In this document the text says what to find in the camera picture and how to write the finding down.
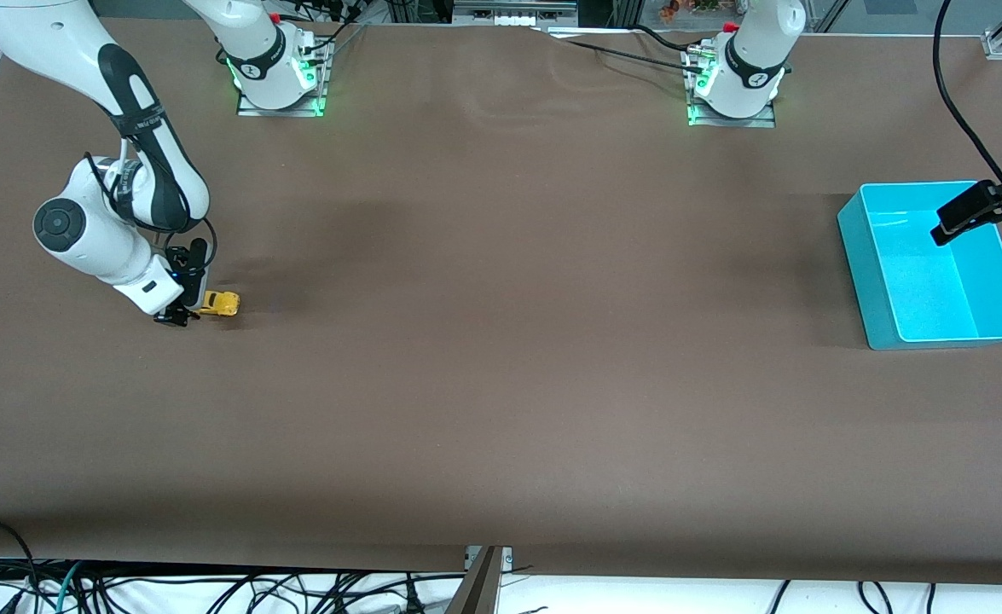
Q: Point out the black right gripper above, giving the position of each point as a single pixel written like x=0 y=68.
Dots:
x=188 y=271

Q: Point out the yellow toy beetle car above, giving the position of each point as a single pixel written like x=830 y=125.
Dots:
x=223 y=304

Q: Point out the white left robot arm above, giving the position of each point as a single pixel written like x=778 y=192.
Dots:
x=748 y=51

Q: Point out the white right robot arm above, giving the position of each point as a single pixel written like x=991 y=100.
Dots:
x=40 y=34

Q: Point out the turquoise plastic bin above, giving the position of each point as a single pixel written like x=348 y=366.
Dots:
x=935 y=290

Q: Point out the brown table mat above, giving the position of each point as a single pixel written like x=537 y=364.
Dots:
x=500 y=341

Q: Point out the colourful background objects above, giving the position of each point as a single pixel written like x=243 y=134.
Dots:
x=680 y=8

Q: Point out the grey diagonal metal bar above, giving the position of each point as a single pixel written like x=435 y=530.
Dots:
x=475 y=593

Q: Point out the grey background device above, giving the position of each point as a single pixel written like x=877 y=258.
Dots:
x=513 y=13

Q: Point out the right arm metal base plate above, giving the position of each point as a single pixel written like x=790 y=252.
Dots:
x=283 y=112

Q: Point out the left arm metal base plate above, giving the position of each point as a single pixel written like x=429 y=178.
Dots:
x=761 y=123

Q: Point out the silver metal bracket plate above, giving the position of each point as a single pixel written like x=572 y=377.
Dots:
x=505 y=558

